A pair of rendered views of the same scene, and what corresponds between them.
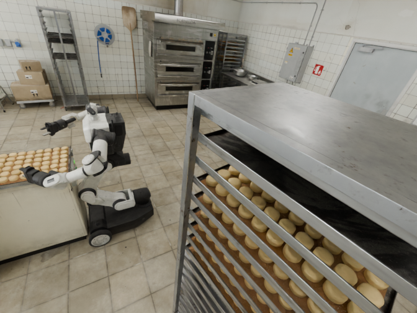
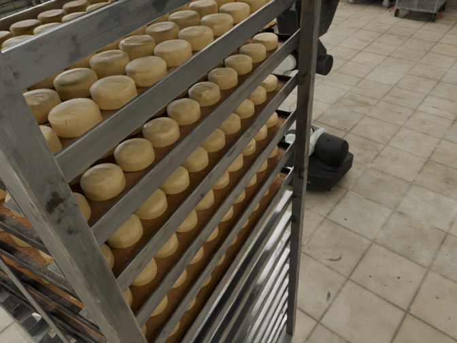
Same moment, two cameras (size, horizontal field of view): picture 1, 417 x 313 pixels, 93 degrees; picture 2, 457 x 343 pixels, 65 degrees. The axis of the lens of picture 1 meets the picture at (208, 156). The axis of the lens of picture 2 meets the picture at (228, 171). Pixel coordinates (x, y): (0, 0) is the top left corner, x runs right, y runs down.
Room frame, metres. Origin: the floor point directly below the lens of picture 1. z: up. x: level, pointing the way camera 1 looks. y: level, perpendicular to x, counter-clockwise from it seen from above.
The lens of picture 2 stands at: (0.54, -0.92, 1.69)
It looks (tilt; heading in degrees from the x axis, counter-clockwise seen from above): 40 degrees down; 78
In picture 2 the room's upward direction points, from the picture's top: 6 degrees counter-clockwise
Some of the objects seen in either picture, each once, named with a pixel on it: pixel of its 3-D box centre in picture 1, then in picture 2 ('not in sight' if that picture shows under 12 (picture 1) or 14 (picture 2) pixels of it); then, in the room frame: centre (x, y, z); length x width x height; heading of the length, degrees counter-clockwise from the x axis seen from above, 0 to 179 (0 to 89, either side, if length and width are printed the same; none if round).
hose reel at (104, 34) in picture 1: (107, 52); not in sight; (4.91, 2.69, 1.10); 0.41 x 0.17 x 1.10; 123
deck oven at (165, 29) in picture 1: (180, 64); not in sight; (5.32, 1.07, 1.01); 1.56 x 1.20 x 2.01; 123
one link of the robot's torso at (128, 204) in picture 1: (123, 199); (305, 137); (1.45, 0.84, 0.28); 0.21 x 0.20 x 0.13; 123
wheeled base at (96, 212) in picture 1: (121, 205); (300, 146); (1.43, 0.87, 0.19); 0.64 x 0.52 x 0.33; 123
